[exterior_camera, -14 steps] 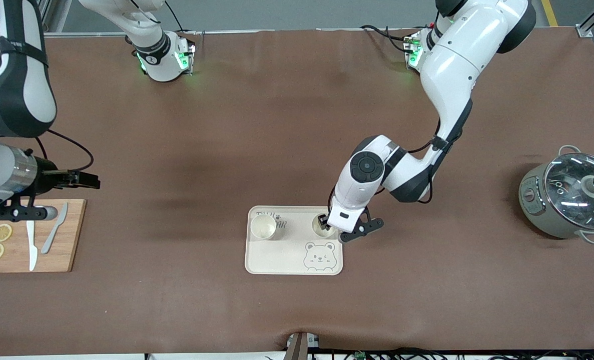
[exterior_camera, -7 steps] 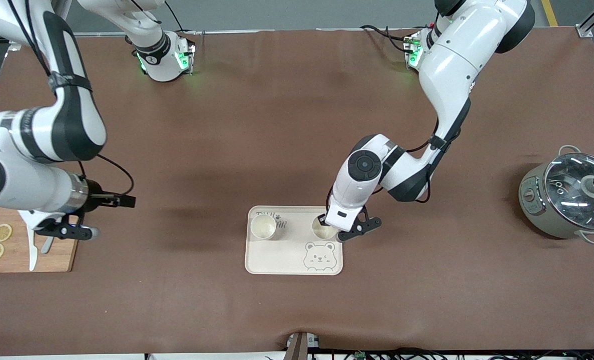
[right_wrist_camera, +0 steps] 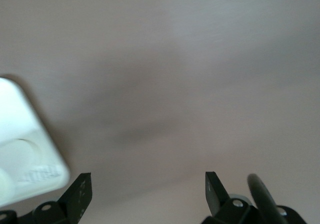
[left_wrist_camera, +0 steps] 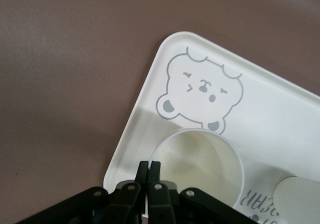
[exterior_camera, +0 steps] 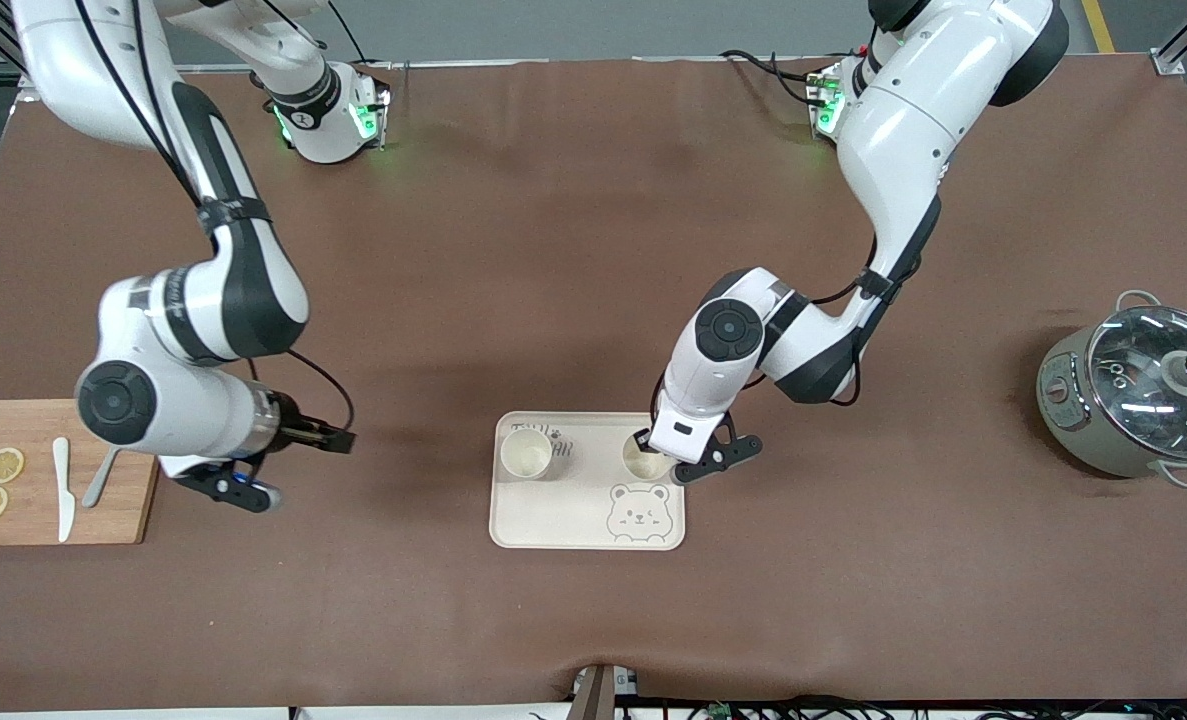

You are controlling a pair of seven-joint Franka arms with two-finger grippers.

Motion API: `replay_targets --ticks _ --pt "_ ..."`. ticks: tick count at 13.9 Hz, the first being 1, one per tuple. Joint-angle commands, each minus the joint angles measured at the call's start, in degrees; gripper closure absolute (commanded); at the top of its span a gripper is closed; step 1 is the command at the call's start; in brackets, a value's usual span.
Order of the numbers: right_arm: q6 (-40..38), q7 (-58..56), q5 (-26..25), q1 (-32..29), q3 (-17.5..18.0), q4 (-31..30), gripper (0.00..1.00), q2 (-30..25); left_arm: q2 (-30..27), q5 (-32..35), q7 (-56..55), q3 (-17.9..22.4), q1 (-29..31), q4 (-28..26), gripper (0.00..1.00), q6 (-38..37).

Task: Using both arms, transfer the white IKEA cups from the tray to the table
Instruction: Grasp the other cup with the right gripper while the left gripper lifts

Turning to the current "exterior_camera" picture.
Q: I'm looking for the white plastic cup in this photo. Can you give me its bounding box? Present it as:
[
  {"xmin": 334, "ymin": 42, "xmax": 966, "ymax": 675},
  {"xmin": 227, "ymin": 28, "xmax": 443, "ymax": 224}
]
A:
[
  {"xmin": 621, "ymin": 438, "xmax": 676, "ymax": 484},
  {"xmin": 499, "ymin": 428, "xmax": 555, "ymax": 482}
]

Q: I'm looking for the cream bear print tray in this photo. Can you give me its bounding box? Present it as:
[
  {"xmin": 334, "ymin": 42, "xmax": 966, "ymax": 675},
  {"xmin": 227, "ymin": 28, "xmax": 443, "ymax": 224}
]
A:
[{"xmin": 489, "ymin": 411, "xmax": 686, "ymax": 551}]

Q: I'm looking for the grey plastic knife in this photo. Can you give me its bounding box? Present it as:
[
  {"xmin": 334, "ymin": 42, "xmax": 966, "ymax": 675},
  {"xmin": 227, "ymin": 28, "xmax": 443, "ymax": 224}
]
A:
[{"xmin": 81, "ymin": 447, "xmax": 122, "ymax": 509}]

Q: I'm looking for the white plastic knife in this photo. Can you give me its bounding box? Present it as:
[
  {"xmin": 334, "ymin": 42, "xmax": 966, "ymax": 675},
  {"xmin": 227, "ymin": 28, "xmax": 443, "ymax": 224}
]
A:
[{"xmin": 51, "ymin": 437, "xmax": 77, "ymax": 543}]

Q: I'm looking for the bamboo cutting board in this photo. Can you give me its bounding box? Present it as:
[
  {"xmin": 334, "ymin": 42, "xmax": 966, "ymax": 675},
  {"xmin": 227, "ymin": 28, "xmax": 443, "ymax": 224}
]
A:
[{"xmin": 0, "ymin": 399, "xmax": 161, "ymax": 547}]

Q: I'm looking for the grey-green electric cooking pot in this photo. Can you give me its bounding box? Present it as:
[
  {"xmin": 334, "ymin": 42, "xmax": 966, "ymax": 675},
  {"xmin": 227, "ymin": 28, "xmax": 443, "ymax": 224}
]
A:
[{"xmin": 1036, "ymin": 290, "xmax": 1187, "ymax": 490}]

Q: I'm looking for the glass pot lid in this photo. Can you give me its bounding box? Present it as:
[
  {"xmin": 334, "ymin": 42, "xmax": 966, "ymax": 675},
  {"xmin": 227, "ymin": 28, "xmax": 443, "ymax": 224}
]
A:
[{"xmin": 1087, "ymin": 307, "xmax": 1187, "ymax": 460}]

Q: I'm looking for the metal camera stand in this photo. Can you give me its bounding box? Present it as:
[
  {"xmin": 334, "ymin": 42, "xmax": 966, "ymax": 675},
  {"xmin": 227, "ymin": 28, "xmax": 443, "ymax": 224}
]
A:
[{"xmin": 568, "ymin": 663, "xmax": 642, "ymax": 720}]

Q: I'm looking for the black left arm base cable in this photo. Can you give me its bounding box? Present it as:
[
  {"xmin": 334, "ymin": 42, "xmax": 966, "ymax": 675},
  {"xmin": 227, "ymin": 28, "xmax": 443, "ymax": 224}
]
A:
[{"xmin": 719, "ymin": 48, "xmax": 824, "ymax": 104}]

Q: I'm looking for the black arm base cable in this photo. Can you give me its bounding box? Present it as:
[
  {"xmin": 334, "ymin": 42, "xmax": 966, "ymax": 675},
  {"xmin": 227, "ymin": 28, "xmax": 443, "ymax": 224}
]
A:
[
  {"xmin": 328, "ymin": 0, "xmax": 369, "ymax": 66},
  {"xmin": 719, "ymin": 48, "xmax": 824, "ymax": 104}
]

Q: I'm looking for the black right arm base cable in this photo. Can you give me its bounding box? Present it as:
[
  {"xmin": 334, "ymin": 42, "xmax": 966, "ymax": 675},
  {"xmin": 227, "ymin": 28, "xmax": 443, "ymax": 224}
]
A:
[{"xmin": 328, "ymin": 0, "xmax": 369, "ymax": 66}]

